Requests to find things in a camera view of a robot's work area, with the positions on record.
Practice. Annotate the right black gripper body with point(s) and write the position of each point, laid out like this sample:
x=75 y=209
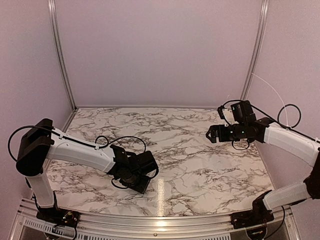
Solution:
x=228 y=136

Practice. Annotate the left aluminium frame post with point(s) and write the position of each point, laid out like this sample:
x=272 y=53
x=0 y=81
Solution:
x=59 y=52

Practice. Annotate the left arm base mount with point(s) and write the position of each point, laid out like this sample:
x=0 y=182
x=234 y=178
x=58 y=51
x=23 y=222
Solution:
x=59 y=216

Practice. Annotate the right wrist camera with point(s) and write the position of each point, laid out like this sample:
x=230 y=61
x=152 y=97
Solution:
x=226 y=115

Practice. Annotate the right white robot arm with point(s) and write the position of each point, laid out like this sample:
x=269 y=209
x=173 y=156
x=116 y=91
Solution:
x=270 y=131

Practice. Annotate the white zip tie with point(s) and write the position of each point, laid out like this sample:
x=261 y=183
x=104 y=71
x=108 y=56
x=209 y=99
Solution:
x=278 y=95

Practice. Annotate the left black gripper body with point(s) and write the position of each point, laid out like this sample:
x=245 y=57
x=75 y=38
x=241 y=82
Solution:
x=135 y=184

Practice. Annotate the right aluminium frame post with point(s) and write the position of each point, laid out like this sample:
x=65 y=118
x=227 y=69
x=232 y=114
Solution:
x=261 y=28

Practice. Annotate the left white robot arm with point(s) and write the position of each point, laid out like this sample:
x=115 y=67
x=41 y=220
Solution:
x=44 y=142

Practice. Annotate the aluminium frame post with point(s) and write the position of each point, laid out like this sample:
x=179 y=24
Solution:
x=261 y=28
x=59 y=52

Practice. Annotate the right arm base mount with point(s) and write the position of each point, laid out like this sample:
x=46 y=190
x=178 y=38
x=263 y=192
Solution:
x=248 y=218

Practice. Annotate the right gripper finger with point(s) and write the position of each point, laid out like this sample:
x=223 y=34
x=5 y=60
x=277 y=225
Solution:
x=213 y=131
x=211 y=137

